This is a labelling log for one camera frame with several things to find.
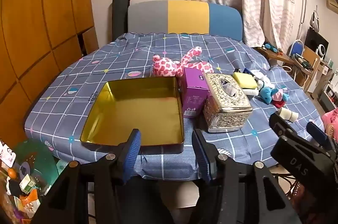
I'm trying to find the gold tin box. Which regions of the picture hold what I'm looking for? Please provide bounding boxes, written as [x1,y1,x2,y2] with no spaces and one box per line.
[80,76,185,154]

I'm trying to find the purple cardboard box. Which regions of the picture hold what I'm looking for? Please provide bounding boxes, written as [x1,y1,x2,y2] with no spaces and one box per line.
[180,68,212,119]

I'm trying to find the yellow sponge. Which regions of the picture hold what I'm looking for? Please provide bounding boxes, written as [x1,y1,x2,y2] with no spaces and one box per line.
[233,72,258,90]

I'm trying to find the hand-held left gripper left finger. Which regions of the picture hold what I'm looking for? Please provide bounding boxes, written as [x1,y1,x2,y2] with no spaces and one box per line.
[30,129,142,224]

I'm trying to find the small white roll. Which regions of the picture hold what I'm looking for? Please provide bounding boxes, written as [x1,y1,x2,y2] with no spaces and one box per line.
[277,107,299,122]

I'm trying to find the blue plush toy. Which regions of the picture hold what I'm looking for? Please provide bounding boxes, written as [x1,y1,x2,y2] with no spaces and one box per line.
[260,87,276,104]

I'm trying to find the black monitor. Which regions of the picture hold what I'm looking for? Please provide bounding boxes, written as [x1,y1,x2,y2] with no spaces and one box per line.
[305,28,329,53]

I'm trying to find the plaid printed bedsheet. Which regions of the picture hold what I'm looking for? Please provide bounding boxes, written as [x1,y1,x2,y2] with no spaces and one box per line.
[24,32,325,179]

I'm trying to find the white wet wipes packet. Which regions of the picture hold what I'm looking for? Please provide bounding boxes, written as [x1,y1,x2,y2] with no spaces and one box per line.
[249,69,265,79]

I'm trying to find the wooden side table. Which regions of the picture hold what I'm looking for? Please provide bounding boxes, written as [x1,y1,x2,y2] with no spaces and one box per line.
[256,46,295,66]

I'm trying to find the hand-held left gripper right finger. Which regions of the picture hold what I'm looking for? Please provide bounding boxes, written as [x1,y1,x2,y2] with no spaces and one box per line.
[192,129,301,224]

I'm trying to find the grey yellow blue headboard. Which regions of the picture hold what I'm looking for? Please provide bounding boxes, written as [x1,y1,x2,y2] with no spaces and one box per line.
[127,0,243,41]

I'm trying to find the white socks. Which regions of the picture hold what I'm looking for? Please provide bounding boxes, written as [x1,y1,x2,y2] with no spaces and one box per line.
[257,77,275,89]

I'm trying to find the wooden desk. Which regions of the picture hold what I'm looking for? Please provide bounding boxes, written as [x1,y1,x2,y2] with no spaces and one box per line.
[293,46,334,93]

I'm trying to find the black rolled mat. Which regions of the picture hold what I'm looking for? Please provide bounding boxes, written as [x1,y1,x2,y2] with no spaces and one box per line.
[112,0,130,41]

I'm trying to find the white stand pole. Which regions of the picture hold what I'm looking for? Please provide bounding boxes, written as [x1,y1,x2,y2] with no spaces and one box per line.
[298,0,318,40]

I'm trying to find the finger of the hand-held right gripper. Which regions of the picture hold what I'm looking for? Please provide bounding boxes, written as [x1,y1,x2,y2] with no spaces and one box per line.
[306,121,336,152]
[269,112,300,142]

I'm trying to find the wooden wardrobe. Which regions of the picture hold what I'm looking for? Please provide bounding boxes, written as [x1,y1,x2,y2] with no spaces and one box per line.
[0,0,99,140]

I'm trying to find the pink pillow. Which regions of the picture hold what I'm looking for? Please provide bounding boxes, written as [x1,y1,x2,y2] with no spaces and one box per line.
[323,108,338,141]

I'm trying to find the blue chair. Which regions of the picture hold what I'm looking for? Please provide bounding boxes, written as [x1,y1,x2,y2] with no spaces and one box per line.
[286,39,304,56]

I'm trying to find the small green white box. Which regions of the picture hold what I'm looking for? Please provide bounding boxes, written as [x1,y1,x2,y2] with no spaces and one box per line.
[19,175,37,193]

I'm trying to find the white foam block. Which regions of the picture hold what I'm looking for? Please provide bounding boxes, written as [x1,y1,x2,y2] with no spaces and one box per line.
[241,88,260,97]

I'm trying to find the pink spotted plush rabbit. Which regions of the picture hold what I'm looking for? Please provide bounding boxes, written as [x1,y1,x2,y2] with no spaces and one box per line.
[152,46,215,78]

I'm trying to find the pink photo card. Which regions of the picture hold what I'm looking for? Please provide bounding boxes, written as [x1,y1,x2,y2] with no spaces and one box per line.
[0,139,17,168]

